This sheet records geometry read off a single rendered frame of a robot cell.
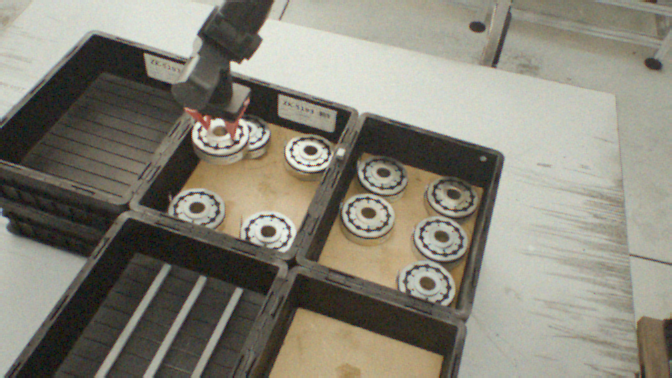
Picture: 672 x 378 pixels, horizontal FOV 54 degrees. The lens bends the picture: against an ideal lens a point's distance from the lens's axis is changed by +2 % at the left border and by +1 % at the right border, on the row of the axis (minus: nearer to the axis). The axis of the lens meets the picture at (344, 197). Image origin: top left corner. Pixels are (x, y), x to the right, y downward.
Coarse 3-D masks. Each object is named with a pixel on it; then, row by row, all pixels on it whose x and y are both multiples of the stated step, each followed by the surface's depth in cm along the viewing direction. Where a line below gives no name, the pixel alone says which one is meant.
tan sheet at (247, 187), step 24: (336, 144) 140; (216, 168) 132; (240, 168) 133; (264, 168) 133; (216, 192) 128; (240, 192) 129; (264, 192) 129; (288, 192) 130; (312, 192) 131; (240, 216) 125; (288, 216) 126
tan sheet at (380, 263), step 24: (408, 168) 138; (408, 192) 133; (480, 192) 136; (408, 216) 129; (336, 240) 124; (408, 240) 126; (336, 264) 120; (360, 264) 121; (384, 264) 122; (408, 264) 122; (456, 288) 120
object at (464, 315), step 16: (368, 112) 133; (416, 128) 131; (352, 144) 127; (464, 144) 130; (336, 176) 123; (496, 176) 126; (496, 192) 122; (320, 208) 116; (304, 240) 111; (480, 240) 115; (304, 256) 109; (480, 256) 113; (320, 272) 107; (336, 272) 108; (368, 288) 106; (384, 288) 106; (432, 304) 106; (464, 304) 106; (464, 320) 105
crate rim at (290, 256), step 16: (256, 80) 135; (304, 96) 134; (352, 112) 132; (352, 128) 129; (176, 144) 122; (160, 160) 119; (336, 160) 123; (144, 192) 114; (320, 192) 118; (144, 208) 112; (176, 224) 110; (192, 224) 110; (304, 224) 115; (240, 240) 110; (272, 256) 108; (288, 256) 108
